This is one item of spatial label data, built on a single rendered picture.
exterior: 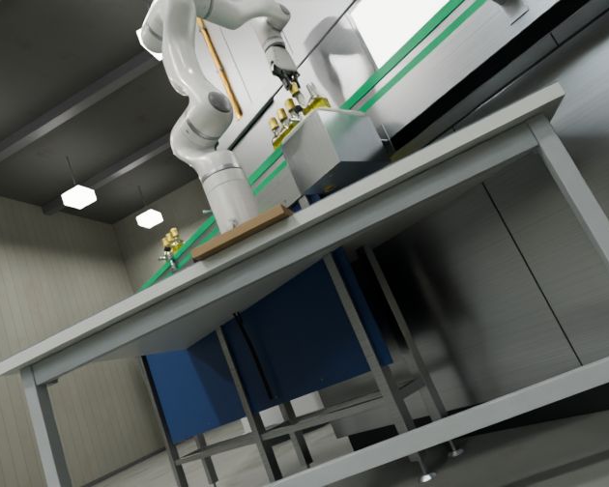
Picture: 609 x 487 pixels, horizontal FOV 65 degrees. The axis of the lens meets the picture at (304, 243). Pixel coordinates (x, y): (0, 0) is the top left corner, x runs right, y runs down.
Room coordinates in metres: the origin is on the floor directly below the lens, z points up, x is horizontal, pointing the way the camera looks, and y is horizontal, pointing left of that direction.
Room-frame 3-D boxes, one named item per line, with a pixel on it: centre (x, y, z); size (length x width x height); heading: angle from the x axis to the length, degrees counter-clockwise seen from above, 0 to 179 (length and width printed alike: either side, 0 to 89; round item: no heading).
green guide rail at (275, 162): (2.04, 0.49, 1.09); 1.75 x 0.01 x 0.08; 46
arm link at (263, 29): (1.54, -0.19, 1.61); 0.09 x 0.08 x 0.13; 47
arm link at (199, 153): (1.23, 0.16, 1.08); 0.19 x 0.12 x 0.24; 47
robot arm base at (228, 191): (1.20, 0.13, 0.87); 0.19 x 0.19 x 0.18
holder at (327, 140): (1.28, -0.20, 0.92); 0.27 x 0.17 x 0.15; 136
